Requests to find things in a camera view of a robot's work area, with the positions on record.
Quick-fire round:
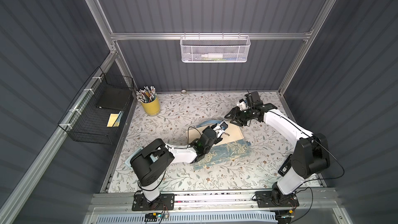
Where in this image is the black handheld scanner device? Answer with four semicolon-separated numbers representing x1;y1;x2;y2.
278;154;292;177

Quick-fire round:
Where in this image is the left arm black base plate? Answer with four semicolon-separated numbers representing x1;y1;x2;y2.
132;193;175;212

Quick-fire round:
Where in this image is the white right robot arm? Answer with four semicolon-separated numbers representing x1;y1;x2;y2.
225;91;330;204

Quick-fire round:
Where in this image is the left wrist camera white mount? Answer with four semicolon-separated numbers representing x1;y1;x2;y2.
217;121;228;132

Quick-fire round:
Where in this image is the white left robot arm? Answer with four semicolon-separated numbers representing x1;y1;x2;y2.
125;121;228;202

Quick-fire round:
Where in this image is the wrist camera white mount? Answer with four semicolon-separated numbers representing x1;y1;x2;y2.
237;99;249;111
217;121;228;132

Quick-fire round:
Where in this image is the cream canvas tote bag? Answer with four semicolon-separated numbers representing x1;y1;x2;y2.
186;118;251;171

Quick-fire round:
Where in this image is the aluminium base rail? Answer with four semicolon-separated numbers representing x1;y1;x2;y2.
87;187;342;215

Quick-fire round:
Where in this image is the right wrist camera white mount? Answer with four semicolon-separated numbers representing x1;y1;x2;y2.
237;99;249;111

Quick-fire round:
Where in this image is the black notebook in basket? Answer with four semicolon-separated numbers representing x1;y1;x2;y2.
95;86;132;111

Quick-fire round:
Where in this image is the white wire wall basket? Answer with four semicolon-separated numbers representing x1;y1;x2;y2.
179;35;251;63

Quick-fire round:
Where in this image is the bundle of pencils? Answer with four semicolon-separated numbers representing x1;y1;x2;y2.
137;86;157;104

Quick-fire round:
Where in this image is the black wire side basket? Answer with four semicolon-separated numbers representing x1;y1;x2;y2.
59;68;134;145

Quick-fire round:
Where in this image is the yellow sticky note pad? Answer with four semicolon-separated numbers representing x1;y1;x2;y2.
107;114;120;128

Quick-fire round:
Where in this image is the teal desk calculator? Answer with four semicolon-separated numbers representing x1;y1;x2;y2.
124;146;144;169

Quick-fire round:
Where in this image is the yellow pencil cup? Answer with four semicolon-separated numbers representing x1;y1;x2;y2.
141;96;161;116

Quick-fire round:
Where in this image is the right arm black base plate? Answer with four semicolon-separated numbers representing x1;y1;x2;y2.
252;191;300;209

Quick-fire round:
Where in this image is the white bottle in basket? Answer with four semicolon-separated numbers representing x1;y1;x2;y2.
201;53;223;60

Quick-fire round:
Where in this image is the white perforated cable duct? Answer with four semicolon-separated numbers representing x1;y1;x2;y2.
94;211;278;224

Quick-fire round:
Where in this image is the floral patterned table mat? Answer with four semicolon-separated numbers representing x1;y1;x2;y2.
108;92;294;193

